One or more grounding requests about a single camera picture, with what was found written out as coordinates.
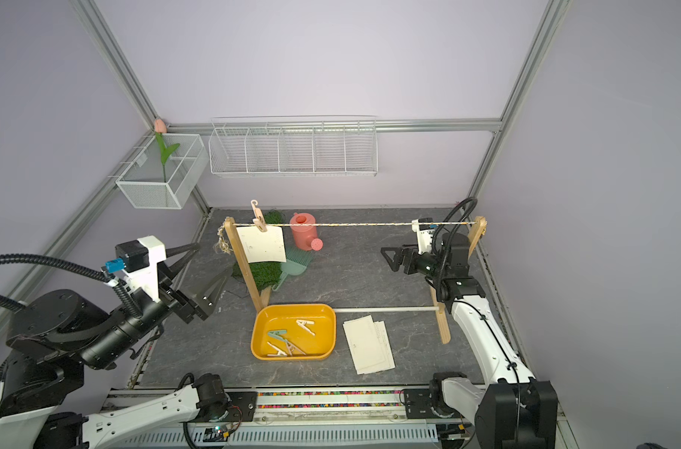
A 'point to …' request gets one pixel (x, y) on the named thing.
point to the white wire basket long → (299, 146)
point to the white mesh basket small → (148, 183)
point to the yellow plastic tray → (294, 332)
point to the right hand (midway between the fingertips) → (393, 247)
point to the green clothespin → (278, 334)
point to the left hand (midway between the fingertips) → (215, 261)
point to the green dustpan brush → (297, 263)
